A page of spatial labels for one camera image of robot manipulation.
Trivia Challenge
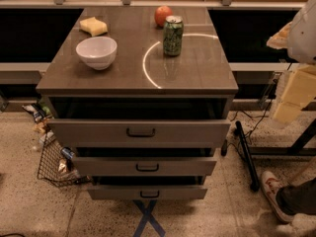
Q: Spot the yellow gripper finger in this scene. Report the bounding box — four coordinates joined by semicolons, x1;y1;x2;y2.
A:
281;65;316;109
273;103;301;123

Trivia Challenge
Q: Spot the green soda can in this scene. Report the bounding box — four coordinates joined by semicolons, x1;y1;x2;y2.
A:
163;15;184;56

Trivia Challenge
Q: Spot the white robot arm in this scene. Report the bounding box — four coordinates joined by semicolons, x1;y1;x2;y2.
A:
267;0;316;127

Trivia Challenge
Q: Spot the dark trouser leg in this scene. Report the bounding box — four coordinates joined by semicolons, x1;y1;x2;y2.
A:
276;178;316;215

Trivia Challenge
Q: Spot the grey drawer cabinet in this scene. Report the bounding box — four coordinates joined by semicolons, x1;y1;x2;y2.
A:
37;7;238;188

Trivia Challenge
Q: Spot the red apple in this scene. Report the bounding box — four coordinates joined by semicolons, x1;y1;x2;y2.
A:
154;6;173;27

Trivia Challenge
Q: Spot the blue tape cross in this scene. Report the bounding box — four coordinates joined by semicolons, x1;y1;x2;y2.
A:
133;199;166;237

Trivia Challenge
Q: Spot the bottom grey drawer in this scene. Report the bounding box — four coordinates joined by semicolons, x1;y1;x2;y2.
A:
87;185;206;199

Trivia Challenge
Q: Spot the grey drawer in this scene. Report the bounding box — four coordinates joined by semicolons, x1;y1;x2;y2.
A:
48;118;230;148
72;156;216;177
87;185;206;199

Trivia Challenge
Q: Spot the white ceramic bowl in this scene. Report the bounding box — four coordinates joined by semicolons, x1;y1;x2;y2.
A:
76;37;118;70

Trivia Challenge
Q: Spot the middle grey drawer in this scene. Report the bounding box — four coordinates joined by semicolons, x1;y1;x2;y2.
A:
72;156;216;177

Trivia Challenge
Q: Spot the yellow sponge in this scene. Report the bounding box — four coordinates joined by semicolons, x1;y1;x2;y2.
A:
80;17;108;37

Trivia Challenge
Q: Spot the top grey drawer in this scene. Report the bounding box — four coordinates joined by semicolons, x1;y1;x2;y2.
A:
48;118;230;148

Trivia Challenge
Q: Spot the snack bags pile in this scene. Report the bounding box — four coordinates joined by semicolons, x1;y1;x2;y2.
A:
22;103;52;134

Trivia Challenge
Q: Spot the black table leg frame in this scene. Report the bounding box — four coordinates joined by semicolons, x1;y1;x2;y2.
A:
235;119;316;192

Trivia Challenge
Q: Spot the black wire basket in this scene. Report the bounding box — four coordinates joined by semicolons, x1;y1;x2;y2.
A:
38;139;91;188

